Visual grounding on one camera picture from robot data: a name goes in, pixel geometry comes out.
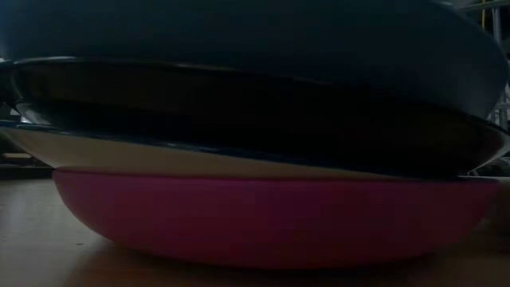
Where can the slate blue plate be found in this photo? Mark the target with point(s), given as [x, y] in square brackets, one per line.
[259, 40]

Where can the pink bowl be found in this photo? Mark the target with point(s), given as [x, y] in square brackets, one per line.
[259, 219]

